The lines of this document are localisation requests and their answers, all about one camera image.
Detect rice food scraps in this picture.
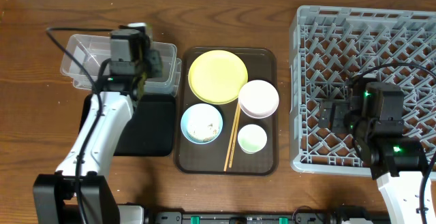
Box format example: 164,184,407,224
187,110,220,143

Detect light blue bowl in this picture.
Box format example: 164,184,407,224
181,103,223,144

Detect white green cup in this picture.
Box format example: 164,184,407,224
237,124,268,154

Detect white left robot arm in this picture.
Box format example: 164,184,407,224
33,23,163,223

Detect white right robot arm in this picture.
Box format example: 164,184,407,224
318,78,435,223

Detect clear plastic waste bin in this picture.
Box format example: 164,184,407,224
60,34,182,97

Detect black waste tray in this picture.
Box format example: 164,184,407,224
78,93,177,157

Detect grey dishwasher rack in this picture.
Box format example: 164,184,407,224
289,5,435,180

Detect yellow plate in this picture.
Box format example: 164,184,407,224
188,50,248,105

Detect pink shallow bowl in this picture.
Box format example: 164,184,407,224
238,80,279,119

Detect dark brown serving tray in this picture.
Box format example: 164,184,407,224
174,47,279,176

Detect wooden chopstick right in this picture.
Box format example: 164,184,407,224
228,108,241,168

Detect wooden chopstick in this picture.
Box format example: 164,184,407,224
228,108,241,168
223,103,240,172

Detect wooden chopstick left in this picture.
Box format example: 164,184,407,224
223,103,240,172

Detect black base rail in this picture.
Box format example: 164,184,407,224
112,203,392,224

